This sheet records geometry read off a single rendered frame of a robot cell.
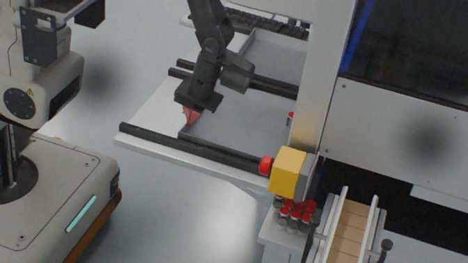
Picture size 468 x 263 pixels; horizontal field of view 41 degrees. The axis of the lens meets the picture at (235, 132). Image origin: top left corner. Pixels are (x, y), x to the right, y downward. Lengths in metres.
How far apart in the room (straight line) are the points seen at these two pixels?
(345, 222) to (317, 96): 0.26
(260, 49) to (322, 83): 0.72
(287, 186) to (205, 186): 1.48
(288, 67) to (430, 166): 0.69
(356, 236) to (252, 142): 0.38
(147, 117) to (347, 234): 0.58
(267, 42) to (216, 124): 0.47
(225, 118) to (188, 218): 1.03
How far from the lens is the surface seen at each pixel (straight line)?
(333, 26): 1.13
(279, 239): 1.27
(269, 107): 1.63
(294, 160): 1.22
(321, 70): 1.17
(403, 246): 1.39
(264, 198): 1.54
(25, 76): 1.80
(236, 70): 1.35
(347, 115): 1.21
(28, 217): 2.15
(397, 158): 1.25
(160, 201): 2.60
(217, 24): 1.30
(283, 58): 1.86
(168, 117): 1.55
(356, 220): 1.29
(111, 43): 3.65
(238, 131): 1.52
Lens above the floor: 1.78
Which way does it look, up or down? 36 degrees down
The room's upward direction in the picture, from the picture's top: 9 degrees clockwise
